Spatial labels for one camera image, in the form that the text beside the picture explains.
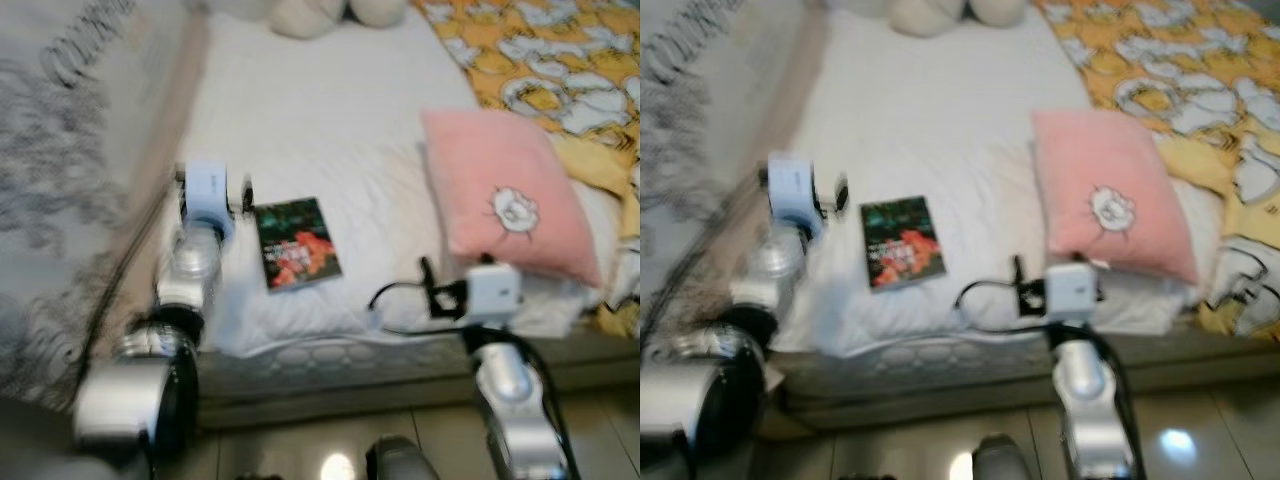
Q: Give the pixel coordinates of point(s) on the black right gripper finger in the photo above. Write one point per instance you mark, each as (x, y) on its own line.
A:
(427, 273)
(1019, 272)

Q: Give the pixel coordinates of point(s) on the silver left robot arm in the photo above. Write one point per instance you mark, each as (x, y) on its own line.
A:
(680, 395)
(120, 400)

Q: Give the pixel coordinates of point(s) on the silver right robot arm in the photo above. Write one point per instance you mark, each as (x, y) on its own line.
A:
(1085, 390)
(510, 390)

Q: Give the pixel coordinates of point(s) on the dark green red book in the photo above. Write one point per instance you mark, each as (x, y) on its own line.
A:
(900, 245)
(295, 245)

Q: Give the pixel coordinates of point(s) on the white bed sheet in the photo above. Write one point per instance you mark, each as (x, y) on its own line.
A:
(320, 110)
(930, 110)

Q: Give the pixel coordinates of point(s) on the pink pillow with sheep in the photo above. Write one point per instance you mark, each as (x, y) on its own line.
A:
(500, 170)
(1100, 170)

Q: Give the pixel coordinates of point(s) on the grey robot foot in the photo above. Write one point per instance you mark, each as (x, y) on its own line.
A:
(400, 460)
(1008, 460)

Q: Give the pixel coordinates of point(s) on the grey patterned cloth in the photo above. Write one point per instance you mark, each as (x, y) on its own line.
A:
(690, 130)
(60, 150)

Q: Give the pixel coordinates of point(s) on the beige plush toy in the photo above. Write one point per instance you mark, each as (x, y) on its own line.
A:
(305, 18)
(925, 18)
(998, 12)
(378, 12)

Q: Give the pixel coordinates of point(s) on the yellow orange cartoon blanket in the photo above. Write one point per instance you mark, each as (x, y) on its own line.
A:
(1180, 70)
(540, 60)

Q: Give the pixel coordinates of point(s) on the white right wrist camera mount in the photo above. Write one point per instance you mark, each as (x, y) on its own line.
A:
(1072, 290)
(494, 292)

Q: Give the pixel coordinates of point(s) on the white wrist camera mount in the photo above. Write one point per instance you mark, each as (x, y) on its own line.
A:
(494, 292)
(207, 190)
(793, 185)
(1072, 290)

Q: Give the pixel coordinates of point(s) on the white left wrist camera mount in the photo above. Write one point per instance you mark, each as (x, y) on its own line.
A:
(793, 185)
(207, 190)

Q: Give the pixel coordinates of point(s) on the beige bed frame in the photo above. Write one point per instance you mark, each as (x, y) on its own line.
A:
(400, 385)
(950, 385)

